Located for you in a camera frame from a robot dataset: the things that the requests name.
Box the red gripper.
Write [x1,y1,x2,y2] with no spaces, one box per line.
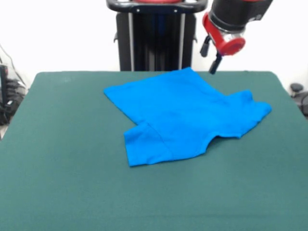
[200,12,246,75]

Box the blue laundry garment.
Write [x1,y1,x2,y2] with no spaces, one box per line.
[103,66,272,168]

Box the grey chair base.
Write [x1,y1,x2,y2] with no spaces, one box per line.
[290,83,308,114]

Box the dark green table cloth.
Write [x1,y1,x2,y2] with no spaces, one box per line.
[0,70,308,231]

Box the black equipment pile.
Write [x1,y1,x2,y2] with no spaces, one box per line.
[0,64,28,126]

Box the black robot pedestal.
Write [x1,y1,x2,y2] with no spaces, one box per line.
[105,0,208,72]

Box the grey wall cable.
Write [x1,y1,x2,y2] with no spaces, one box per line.
[0,43,27,87]

